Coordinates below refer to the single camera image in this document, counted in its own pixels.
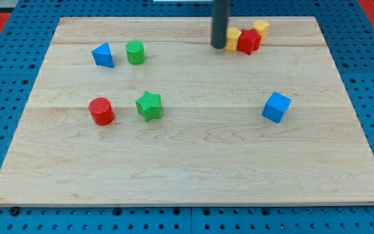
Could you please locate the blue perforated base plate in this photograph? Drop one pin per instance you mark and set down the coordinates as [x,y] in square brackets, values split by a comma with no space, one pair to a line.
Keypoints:
[25,39]

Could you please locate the green star block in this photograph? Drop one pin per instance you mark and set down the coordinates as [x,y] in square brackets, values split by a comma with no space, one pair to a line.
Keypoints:
[149,105]

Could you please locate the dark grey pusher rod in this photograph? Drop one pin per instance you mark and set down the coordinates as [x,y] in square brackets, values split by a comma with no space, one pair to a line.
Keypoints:
[220,18]

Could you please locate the yellow cylinder block right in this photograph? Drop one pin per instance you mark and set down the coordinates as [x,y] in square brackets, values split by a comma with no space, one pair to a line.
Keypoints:
[262,28]

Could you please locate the light wooden board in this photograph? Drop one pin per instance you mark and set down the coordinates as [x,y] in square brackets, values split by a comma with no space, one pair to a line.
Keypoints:
[212,146]

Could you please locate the red cylinder block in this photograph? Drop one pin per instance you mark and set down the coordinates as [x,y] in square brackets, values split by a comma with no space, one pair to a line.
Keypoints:
[101,110]

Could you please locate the blue triangle block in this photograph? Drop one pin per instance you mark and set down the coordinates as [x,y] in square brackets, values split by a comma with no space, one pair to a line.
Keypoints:
[102,56]

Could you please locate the red star block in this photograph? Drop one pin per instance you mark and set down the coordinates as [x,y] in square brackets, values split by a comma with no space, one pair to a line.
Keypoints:
[249,41]

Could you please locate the blue cube block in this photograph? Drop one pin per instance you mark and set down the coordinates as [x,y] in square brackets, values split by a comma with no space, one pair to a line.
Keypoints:
[275,107]

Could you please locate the yellow block left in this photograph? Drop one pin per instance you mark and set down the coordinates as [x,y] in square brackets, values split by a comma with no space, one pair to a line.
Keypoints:
[233,35]

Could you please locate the green cylinder block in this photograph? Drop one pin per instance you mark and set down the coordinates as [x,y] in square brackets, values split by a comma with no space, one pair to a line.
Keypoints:
[135,52]

